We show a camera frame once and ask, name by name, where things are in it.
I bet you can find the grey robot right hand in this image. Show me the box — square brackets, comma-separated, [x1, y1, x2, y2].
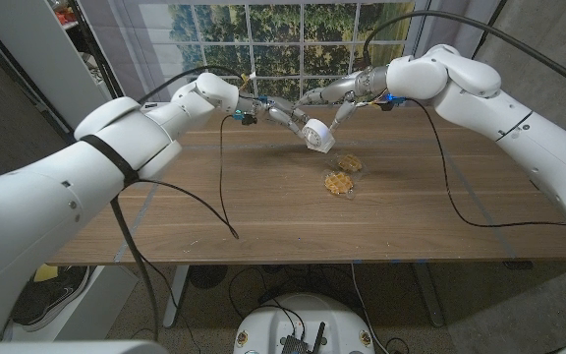
[295, 65, 391, 133]

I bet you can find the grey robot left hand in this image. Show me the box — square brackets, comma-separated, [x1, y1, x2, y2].
[236, 92, 313, 142]

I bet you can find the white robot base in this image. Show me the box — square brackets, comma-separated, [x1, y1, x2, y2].
[232, 293, 376, 354]

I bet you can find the small wrapped waffle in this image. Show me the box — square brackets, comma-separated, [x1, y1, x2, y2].
[334, 152, 366, 175]

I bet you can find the printed window backdrop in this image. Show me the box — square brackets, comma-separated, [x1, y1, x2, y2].
[79, 0, 503, 109]

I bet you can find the large wrapped waffle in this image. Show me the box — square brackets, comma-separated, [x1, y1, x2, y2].
[322, 169, 358, 200]

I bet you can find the black round floor disc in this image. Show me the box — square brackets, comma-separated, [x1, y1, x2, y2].
[188, 265, 229, 290]

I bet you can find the white table leg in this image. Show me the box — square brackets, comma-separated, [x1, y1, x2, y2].
[162, 265, 192, 329]

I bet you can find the grey table leg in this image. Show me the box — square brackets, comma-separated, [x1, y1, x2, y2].
[412, 263, 447, 328]

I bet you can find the orange packet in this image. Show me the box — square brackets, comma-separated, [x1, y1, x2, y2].
[51, 0, 79, 26]

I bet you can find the white cabinet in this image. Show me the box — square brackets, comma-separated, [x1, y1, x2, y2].
[0, 0, 133, 148]

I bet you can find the black antenna module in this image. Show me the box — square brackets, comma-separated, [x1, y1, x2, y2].
[281, 322, 327, 354]

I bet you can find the yellow pad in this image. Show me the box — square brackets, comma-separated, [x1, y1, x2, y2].
[33, 264, 60, 283]

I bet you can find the black sneaker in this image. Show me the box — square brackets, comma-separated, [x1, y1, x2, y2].
[11, 265, 90, 332]

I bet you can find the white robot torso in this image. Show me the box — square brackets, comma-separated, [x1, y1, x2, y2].
[0, 337, 566, 354]

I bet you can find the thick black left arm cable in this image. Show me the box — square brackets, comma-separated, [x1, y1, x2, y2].
[108, 64, 246, 341]

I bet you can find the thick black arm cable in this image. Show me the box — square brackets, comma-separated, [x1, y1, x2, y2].
[361, 9, 566, 99]
[108, 64, 246, 341]

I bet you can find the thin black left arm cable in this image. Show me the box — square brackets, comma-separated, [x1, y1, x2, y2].
[137, 115, 241, 241]

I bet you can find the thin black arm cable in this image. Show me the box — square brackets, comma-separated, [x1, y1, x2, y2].
[137, 115, 241, 241]
[408, 97, 566, 235]

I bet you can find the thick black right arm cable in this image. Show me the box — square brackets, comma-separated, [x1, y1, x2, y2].
[361, 9, 566, 99]

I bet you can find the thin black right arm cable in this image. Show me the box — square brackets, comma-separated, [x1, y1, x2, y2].
[408, 97, 566, 235]

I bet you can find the black metal frame post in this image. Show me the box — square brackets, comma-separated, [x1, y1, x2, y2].
[69, 0, 137, 134]
[479, 0, 509, 46]

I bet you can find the black floor cable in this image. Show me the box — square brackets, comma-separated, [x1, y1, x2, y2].
[227, 265, 313, 326]

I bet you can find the white floor cable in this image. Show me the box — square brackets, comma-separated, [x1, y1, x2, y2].
[350, 263, 380, 354]

